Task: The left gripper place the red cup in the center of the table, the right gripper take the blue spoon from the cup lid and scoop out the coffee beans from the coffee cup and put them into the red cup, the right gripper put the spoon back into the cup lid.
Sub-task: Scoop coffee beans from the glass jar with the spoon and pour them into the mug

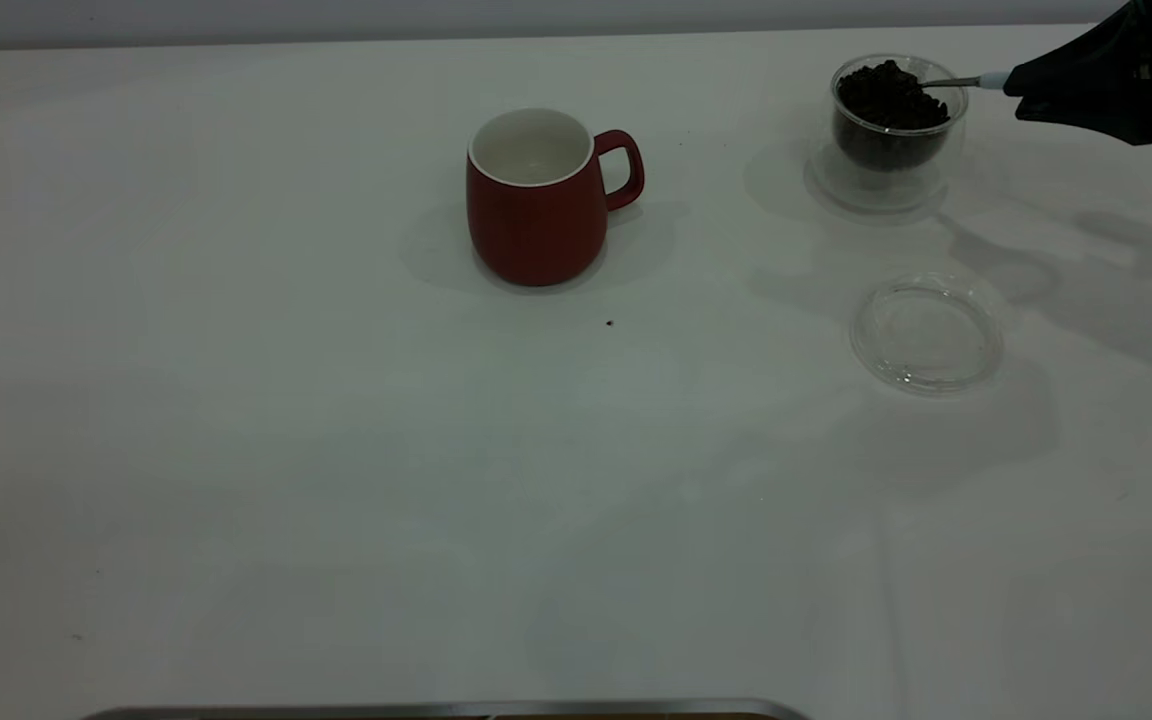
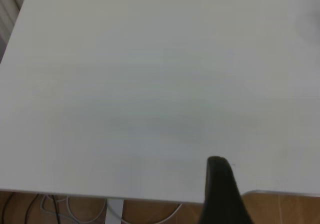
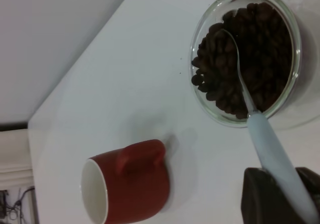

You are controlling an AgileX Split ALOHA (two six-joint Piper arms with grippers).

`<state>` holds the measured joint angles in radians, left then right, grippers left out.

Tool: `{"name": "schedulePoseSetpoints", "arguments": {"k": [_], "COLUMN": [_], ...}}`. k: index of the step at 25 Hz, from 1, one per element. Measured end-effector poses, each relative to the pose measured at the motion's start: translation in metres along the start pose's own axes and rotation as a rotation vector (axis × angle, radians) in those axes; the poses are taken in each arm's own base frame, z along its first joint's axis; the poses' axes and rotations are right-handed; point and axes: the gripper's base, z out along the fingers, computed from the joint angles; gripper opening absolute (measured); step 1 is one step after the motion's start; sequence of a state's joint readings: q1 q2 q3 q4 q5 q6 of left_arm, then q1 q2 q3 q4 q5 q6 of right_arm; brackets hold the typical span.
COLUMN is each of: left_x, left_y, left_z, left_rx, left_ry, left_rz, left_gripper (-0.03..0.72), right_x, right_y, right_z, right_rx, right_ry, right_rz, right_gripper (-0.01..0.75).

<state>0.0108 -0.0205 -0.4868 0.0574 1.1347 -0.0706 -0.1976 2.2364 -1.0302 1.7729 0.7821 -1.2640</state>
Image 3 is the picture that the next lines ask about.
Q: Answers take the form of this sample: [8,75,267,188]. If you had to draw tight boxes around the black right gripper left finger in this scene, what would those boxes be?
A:
[240,167,310,224]

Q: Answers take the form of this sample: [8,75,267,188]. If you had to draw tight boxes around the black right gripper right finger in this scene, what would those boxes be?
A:
[296,167,320,224]

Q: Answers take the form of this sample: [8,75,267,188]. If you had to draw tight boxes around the spoon with pale blue handle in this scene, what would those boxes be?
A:
[219,28,316,224]

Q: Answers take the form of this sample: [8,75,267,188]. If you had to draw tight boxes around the red ceramic mug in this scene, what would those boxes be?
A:
[79,139,172,224]

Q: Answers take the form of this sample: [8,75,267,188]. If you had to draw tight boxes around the coffee beans pile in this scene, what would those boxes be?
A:
[191,2,293,120]

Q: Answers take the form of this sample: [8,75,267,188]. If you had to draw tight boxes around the double-wall glass cup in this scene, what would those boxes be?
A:
[188,0,320,130]

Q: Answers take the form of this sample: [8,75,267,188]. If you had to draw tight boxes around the black cable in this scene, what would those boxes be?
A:
[4,187,35,221]

